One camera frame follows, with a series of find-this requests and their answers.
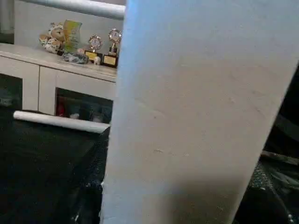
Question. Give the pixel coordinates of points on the yellow green card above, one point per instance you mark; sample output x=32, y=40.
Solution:
x=72, y=35

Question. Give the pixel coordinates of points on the small gold trophy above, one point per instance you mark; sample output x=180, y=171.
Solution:
x=95, y=46
x=112, y=49

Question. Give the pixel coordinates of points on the small grey figurine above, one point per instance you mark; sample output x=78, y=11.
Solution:
x=75, y=58

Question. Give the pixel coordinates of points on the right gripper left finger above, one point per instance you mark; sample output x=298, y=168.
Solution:
x=88, y=196

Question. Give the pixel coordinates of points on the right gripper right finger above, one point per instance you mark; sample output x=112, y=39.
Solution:
x=271, y=205

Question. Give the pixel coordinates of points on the white glass-door cabinet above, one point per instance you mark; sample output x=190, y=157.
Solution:
x=28, y=74

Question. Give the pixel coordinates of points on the beige plush toy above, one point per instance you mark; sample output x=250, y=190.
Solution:
x=52, y=39

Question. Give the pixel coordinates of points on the white plastic table top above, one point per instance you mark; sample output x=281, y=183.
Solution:
x=196, y=116

